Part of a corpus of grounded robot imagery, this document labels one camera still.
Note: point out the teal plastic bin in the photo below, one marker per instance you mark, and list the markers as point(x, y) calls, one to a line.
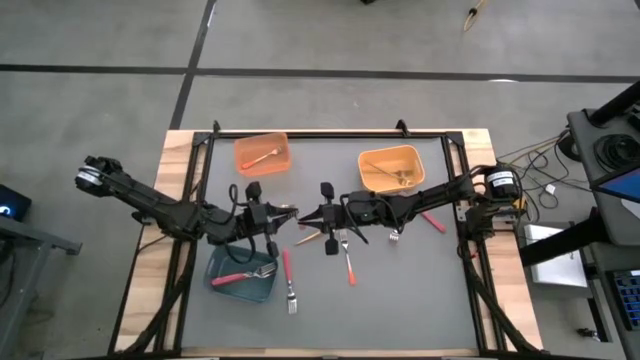
point(240, 295)

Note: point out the black diagonal beam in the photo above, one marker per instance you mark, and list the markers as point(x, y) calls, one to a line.
point(560, 245)

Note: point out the black device with blue light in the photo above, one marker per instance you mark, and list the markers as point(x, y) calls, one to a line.
point(14, 200)

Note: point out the dark grey desk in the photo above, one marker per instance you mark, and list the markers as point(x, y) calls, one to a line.
point(582, 145)

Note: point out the yellow and black clamp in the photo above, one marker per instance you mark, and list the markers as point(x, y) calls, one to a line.
point(520, 205)

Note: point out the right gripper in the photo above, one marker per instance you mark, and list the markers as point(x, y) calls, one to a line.
point(360, 209)

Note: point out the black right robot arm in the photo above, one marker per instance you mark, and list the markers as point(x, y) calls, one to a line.
point(440, 194)

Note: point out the black keyboard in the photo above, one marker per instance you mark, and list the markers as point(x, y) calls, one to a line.
point(627, 300)

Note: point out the white box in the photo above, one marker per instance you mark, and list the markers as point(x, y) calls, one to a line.
point(555, 267)

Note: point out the grey table mat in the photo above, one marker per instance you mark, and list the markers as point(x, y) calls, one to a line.
point(310, 332)

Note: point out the small black floor object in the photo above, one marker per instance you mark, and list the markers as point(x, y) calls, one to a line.
point(587, 334)

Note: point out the orange translucent plastic bin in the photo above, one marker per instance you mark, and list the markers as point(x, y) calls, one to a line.
point(270, 142)

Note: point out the grey metal stand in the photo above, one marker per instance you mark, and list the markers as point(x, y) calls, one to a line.
point(35, 239)

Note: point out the yellow plastic bin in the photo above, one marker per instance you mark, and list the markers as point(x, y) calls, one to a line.
point(390, 155)

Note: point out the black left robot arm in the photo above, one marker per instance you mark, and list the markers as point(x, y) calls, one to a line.
point(150, 202)

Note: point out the blue laptop screen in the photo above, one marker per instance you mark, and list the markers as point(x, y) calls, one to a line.
point(625, 189)

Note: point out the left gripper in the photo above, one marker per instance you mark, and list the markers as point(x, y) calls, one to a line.
point(242, 223)

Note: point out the black post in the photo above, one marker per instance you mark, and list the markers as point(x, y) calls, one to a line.
point(617, 104)

